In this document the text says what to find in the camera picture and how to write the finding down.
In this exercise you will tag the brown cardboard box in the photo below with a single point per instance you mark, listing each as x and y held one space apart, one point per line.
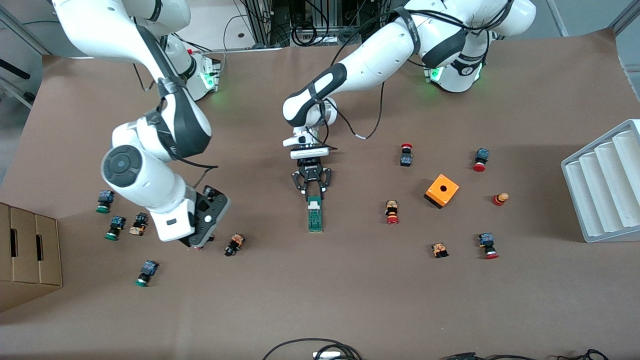
30 280

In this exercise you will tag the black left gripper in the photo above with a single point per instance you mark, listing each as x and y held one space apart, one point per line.
311 174

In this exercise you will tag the aluminium profile bar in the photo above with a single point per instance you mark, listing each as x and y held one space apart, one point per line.
627 15

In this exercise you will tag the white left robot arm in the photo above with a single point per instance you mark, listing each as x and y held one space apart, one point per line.
380 55

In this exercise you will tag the green push button blue block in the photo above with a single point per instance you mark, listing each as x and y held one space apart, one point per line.
149 269
106 199
117 224

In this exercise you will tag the white mounting plate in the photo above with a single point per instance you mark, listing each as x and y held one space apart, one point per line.
210 25

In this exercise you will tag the grey ribbed tray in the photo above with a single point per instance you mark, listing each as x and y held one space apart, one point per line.
600 200

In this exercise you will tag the aluminium frame rack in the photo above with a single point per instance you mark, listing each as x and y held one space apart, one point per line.
262 22

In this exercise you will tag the small orange contact block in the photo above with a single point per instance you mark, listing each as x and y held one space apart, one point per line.
440 249

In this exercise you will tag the red emergency button black block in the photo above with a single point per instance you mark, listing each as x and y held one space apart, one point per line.
406 160

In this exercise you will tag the red push button orange block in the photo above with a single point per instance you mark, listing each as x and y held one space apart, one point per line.
391 207

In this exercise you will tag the red yellow mushroom button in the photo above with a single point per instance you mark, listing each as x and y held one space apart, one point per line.
499 200

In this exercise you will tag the black bar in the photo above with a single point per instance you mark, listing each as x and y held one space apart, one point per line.
15 69

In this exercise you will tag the black orange selector switch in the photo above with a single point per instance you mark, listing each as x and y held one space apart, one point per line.
235 244

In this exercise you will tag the red push button blue block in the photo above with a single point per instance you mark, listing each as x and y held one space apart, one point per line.
486 240
482 155

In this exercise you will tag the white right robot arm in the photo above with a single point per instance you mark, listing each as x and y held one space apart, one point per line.
150 185

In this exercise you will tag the orange button enclosure box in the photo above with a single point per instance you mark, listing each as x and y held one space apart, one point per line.
442 190

